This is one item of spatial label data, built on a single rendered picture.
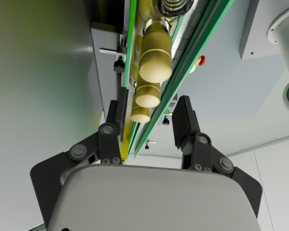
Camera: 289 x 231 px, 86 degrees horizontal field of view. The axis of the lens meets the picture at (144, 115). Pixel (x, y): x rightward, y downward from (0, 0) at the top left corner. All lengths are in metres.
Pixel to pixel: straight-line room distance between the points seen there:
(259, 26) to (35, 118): 0.61
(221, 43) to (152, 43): 0.56
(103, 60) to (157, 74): 0.42
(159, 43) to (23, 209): 0.22
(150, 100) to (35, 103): 0.13
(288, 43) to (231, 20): 0.18
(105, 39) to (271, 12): 0.47
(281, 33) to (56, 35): 0.56
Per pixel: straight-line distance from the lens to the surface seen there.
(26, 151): 0.20
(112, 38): 0.51
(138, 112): 0.25
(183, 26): 0.48
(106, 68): 0.60
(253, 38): 0.66
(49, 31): 0.22
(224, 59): 0.77
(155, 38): 0.17
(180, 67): 0.53
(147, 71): 0.16
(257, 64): 0.86
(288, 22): 0.63
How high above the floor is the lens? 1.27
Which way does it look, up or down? 26 degrees down
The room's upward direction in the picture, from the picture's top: 176 degrees counter-clockwise
